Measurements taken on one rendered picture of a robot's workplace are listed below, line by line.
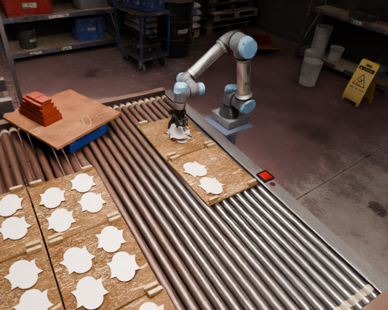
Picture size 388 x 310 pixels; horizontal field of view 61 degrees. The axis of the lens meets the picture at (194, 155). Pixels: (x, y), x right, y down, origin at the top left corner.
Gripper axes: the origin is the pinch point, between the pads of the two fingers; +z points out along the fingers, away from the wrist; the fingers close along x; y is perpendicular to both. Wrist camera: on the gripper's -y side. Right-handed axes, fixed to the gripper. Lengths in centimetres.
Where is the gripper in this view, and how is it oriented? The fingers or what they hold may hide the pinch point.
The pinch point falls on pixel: (176, 133)
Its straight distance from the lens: 214.5
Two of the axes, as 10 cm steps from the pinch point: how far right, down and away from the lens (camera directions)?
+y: 5.3, 5.5, -6.4
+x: 8.4, -2.8, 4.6
